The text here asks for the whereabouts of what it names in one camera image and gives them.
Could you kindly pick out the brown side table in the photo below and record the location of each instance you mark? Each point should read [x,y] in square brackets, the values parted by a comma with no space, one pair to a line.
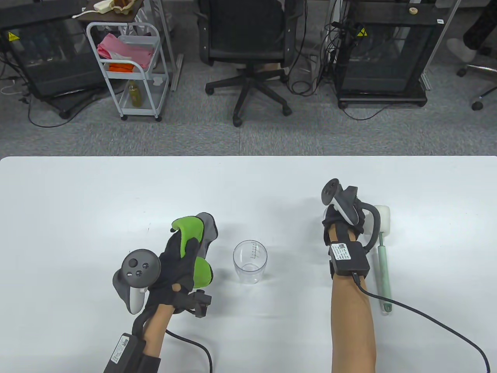
[116,17]

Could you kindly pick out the grey right hand controller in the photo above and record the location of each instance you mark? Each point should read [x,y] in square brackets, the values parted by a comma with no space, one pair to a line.
[345,206]

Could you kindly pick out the white rolling cart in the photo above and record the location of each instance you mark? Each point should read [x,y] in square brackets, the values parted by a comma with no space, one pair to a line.
[149,101]

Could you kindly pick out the white power strip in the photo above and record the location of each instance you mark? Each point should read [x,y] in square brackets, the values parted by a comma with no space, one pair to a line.
[103,6]

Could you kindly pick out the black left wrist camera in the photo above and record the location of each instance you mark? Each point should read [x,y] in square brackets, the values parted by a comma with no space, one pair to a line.
[198,303]

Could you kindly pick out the orange folded item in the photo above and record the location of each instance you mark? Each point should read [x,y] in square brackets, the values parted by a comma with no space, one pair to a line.
[122,67]

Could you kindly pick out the white sponge cup brush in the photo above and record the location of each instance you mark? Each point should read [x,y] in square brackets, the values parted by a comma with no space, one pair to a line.
[384,272]

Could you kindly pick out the person's right forearm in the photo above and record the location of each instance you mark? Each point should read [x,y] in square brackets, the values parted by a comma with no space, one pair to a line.
[351,311]

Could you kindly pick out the black right wrist sensor box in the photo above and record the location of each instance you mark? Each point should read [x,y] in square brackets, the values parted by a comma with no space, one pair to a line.
[349,258]

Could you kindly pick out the black wrist sensor box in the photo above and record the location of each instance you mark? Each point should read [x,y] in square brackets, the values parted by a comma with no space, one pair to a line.
[349,258]
[124,349]

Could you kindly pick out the black left wrist sensor box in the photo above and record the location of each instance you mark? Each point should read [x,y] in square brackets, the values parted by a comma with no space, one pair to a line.
[124,349]

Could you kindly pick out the black mesh equipment cabinet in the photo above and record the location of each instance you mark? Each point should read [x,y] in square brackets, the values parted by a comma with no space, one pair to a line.
[50,58]
[384,50]

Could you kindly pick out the grey left hand controller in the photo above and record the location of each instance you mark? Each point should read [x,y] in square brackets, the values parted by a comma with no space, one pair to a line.
[138,266]

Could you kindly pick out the person's left forearm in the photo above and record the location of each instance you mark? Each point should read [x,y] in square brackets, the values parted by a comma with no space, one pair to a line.
[155,330]

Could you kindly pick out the person's right hand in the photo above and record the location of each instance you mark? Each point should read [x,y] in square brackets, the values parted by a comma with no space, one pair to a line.
[330,219]

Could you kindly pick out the green microfiber cloth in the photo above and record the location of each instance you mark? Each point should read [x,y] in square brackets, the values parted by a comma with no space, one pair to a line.
[190,227]

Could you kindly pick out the bottle with yellow liquid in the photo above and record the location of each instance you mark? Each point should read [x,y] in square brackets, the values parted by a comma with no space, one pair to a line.
[135,97]

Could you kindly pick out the pink folded cloth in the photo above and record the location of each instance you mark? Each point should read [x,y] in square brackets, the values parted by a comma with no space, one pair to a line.
[124,50]

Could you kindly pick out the aluminium frame post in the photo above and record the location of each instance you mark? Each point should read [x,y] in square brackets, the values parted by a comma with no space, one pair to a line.
[440,39]
[178,74]

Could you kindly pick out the person's left hand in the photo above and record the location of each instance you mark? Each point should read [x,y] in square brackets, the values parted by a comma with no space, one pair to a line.
[172,276]

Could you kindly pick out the clear plastic shaker cup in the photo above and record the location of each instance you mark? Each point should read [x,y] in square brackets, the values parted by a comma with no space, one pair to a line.
[250,268]

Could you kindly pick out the black office chair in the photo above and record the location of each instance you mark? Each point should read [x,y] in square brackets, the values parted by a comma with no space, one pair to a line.
[481,69]
[248,35]

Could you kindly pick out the grey hand controller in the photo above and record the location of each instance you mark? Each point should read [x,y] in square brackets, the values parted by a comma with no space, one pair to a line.
[138,266]
[345,206]

